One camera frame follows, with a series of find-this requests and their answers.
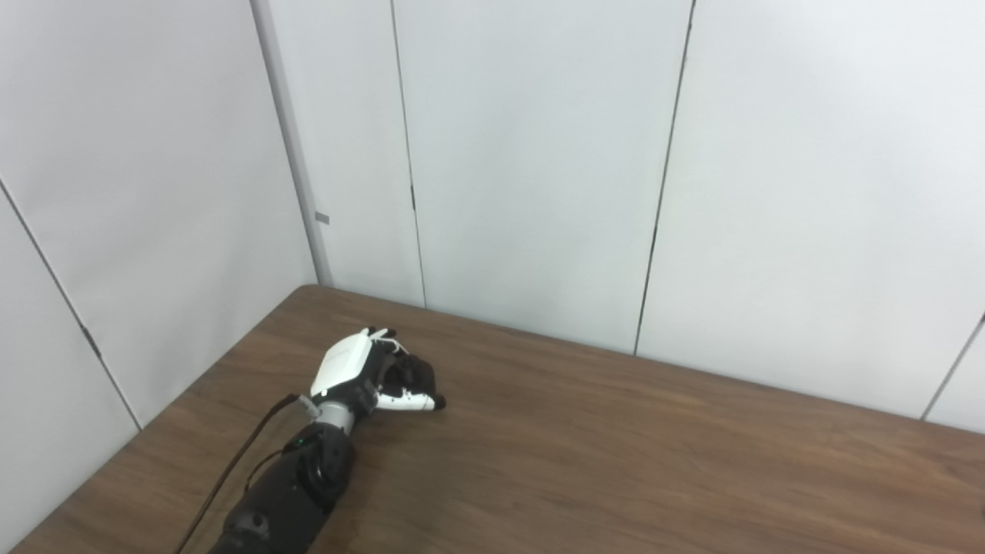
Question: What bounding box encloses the round black plastic part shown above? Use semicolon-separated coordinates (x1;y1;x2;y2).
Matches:
382;354;437;401

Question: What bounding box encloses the grey wall corner post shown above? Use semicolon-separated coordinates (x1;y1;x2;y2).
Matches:
250;0;334;288

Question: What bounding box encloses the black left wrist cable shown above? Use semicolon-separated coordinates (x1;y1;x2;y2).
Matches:
175;392;320;554

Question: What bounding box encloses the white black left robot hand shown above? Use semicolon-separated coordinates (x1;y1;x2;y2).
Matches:
309;327;447;420

